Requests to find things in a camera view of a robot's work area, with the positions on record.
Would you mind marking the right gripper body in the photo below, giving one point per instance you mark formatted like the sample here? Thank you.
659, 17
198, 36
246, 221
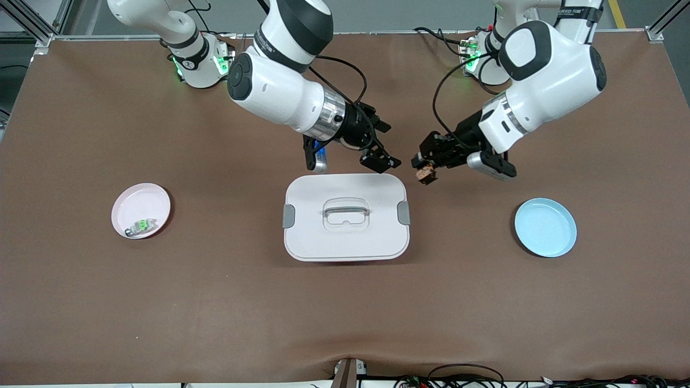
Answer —
355, 125

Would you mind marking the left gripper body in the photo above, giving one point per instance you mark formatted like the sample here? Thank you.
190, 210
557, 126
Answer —
464, 133

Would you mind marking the orange and black switch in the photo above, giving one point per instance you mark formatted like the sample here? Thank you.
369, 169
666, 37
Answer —
426, 175

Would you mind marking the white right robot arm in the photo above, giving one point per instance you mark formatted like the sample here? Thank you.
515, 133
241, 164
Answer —
269, 91

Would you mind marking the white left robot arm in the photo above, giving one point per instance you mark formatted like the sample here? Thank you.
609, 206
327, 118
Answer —
550, 70

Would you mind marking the white lidded storage box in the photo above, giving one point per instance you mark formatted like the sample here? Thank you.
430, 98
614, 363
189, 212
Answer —
345, 242

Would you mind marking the light blue round plate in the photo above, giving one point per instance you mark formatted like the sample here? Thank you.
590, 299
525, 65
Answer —
544, 229

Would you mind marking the pale pink round plate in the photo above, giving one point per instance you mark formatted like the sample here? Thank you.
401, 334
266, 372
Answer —
140, 202

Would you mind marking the aluminium table frame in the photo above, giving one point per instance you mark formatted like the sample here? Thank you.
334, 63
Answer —
377, 34

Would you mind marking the green and grey switch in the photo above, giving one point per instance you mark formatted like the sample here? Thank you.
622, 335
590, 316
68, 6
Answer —
142, 224

